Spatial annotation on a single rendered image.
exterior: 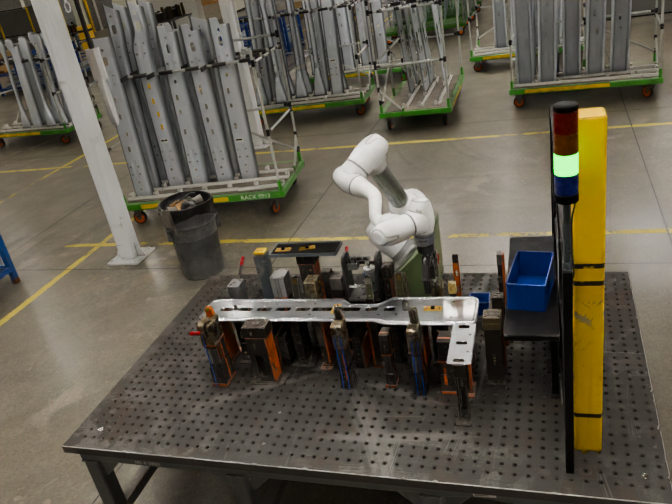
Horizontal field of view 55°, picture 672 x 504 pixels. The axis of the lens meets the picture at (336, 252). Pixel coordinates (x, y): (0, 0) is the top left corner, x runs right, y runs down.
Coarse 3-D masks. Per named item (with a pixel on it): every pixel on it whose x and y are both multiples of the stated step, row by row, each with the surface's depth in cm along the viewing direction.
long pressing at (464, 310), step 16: (224, 304) 335; (240, 304) 333; (256, 304) 330; (272, 304) 327; (288, 304) 324; (304, 304) 322; (320, 304) 319; (352, 304) 313; (368, 304) 311; (384, 304) 309; (400, 304) 307; (416, 304) 304; (432, 304) 302; (448, 304) 300; (464, 304) 298; (224, 320) 322; (240, 320) 319; (272, 320) 314; (288, 320) 312; (304, 320) 309; (320, 320) 307; (352, 320) 302; (368, 320) 300; (384, 320) 297; (400, 320) 295; (432, 320) 290; (448, 320) 288; (464, 320) 286
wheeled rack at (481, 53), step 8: (584, 0) 1034; (584, 8) 1039; (584, 16) 1044; (480, 48) 1170; (488, 48) 1166; (496, 48) 1141; (504, 48) 1135; (512, 48) 1131; (536, 48) 1097; (560, 48) 1076; (472, 56) 1127; (480, 56) 1123; (488, 56) 1116; (496, 56) 1112; (504, 56) 1108; (512, 56) 1104; (480, 64) 1136
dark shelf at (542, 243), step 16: (512, 240) 339; (528, 240) 336; (544, 240) 333; (512, 256) 324; (512, 320) 275; (528, 320) 273; (544, 320) 271; (512, 336) 266; (528, 336) 264; (544, 336) 262
